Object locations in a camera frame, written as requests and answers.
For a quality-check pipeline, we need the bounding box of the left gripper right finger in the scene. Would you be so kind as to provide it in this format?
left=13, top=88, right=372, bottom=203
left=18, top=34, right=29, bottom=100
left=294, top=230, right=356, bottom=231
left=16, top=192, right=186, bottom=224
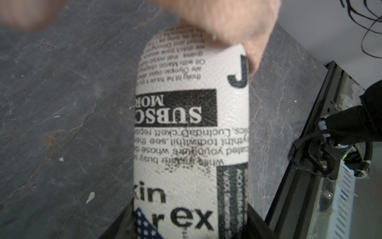
left=246, top=204, right=278, bottom=239

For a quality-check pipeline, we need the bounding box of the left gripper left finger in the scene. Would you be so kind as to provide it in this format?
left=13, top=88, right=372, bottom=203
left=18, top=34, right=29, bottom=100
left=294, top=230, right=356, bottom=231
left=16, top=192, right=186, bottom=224
left=99, top=200, right=134, bottom=239

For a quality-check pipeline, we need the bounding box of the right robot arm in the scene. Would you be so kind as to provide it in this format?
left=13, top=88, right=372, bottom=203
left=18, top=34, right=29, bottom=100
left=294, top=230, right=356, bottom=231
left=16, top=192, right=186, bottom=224
left=322, top=81, right=382, bottom=145

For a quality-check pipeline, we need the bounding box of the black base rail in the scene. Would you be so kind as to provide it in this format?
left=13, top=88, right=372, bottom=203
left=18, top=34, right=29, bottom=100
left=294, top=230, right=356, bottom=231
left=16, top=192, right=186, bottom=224
left=264, top=61, right=368, bottom=239

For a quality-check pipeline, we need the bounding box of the white slotted cable duct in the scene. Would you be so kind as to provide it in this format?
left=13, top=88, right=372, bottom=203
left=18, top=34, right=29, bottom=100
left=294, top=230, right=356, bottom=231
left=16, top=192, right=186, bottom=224
left=325, top=161, right=356, bottom=239

